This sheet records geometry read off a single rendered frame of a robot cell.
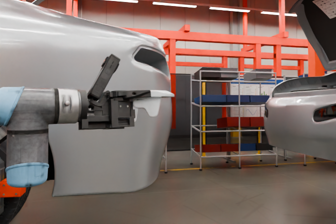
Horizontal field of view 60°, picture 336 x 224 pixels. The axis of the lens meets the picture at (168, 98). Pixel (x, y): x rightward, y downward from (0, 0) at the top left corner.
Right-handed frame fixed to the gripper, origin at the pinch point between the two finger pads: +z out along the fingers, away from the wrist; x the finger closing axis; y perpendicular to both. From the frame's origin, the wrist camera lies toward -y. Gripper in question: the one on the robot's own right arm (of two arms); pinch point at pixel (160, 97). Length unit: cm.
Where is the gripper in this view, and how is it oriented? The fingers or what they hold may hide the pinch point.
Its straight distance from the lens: 72.6
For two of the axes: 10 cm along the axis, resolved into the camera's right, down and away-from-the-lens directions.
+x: 4.7, -1.6, -8.7
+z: 8.8, 0.1, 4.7
